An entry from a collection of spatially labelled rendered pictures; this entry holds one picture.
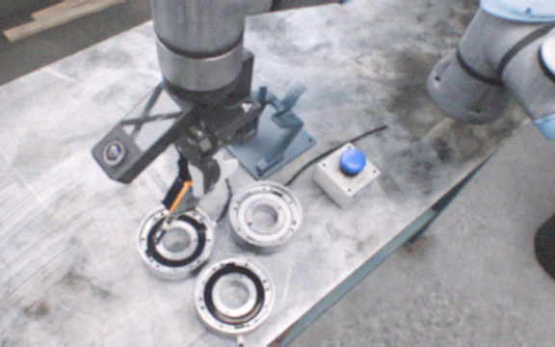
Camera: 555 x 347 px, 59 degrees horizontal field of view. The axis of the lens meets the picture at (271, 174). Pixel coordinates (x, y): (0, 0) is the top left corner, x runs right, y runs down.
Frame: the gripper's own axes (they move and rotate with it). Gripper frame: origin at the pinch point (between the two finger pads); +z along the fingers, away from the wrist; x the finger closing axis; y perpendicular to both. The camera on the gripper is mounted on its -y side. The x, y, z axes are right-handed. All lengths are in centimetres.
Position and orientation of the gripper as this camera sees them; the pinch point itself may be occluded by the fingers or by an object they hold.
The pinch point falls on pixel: (189, 186)
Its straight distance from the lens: 61.3
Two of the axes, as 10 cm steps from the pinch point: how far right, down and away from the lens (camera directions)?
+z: -1.1, 5.2, 8.5
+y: 7.4, -5.2, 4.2
